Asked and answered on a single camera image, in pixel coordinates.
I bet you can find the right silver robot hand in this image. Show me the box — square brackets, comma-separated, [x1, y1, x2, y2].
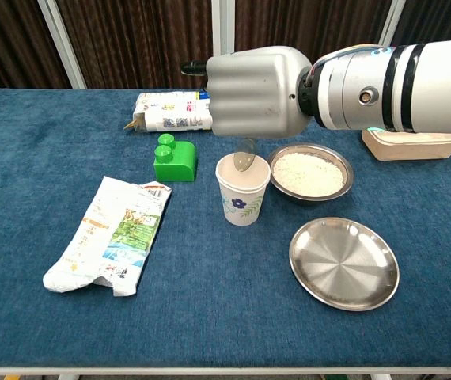
[180, 46, 313, 139]

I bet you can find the clear plastic spoon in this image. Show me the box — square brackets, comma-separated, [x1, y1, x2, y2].
[233, 138, 257, 173]

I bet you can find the flower print paper cup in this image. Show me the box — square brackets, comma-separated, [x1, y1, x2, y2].
[214, 152, 271, 227]

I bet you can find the stainless steel bowl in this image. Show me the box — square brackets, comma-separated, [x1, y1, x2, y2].
[267, 142, 354, 207]

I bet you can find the stainless steel plate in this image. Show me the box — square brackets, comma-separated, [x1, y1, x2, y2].
[288, 216, 401, 312]

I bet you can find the white sealed snack package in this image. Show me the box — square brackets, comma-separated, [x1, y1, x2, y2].
[122, 90, 214, 133]

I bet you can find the dark brown pleated curtain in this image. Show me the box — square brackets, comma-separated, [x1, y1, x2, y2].
[391, 0, 451, 48]
[234, 0, 393, 64]
[0, 0, 72, 94]
[57, 0, 214, 89]

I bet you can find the green plastic block toy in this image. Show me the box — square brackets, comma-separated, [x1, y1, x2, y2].
[153, 133, 198, 184]

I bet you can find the beige takeaway food container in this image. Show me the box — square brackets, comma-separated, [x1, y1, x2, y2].
[361, 128, 451, 162]

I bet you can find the crumpled white green bag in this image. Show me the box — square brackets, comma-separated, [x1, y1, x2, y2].
[42, 175, 173, 298]

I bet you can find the blue tablecloth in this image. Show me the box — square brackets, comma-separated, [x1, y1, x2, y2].
[0, 87, 451, 369]

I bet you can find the white partition frame post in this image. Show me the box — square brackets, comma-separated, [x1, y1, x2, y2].
[37, 0, 88, 89]
[210, 0, 237, 56]
[377, 0, 407, 48]

